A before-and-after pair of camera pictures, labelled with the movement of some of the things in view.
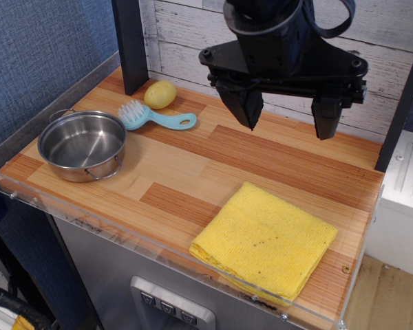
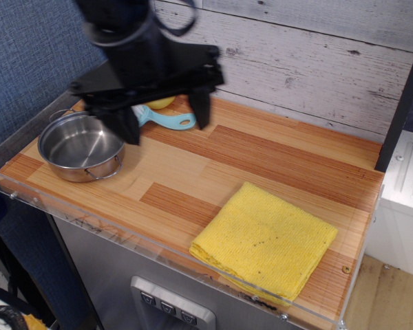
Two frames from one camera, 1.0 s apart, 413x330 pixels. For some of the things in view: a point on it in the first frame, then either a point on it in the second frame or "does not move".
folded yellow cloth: x=264 y=243 does not move
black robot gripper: x=277 y=51 -> x=140 y=65
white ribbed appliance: x=398 y=237 does not move
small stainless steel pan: x=81 y=146 does not move
